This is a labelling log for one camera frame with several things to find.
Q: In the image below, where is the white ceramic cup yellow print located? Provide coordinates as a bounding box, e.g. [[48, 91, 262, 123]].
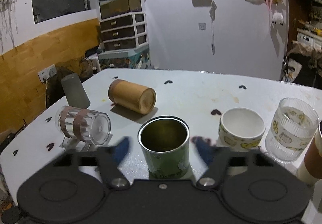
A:
[[218, 107, 266, 151]]

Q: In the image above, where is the green metal tin cup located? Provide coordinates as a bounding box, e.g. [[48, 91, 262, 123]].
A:
[[137, 116, 190, 179]]

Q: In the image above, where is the brown bamboo cylinder cup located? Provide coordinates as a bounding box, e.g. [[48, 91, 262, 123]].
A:
[[108, 79, 157, 115]]

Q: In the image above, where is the grey upside-down cup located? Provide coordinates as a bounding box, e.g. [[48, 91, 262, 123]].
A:
[[61, 73, 91, 109]]

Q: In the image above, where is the brown and white paper cup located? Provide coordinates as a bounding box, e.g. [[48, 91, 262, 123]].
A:
[[296, 122, 322, 186]]

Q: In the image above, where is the clear glass with pink bands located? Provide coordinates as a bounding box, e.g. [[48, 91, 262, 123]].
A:
[[55, 106, 111, 146]]

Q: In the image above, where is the ribbed clear glass yellow print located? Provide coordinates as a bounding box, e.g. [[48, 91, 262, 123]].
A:
[[265, 98, 319, 164]]

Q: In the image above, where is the teal patterned storage box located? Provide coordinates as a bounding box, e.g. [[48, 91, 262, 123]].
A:
[[98, 44, 151, 70]]

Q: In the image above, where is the white plastic drawer unit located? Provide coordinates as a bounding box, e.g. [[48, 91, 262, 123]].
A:
[[99, 11, 149, 51]]

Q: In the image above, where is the white washing machine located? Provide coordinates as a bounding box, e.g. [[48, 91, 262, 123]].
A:
[[297, 32, 314, 47]]

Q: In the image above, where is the white plush toy hanging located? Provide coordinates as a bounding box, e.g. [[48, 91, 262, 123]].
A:
[[271, 12, 284, 26]]

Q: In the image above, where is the glass terrarium tank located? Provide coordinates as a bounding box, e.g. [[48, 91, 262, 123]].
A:
[[98, 0, 142, 19]]

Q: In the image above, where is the white wall socket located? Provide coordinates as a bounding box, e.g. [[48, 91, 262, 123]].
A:
[[38, 64, 57, 83]]

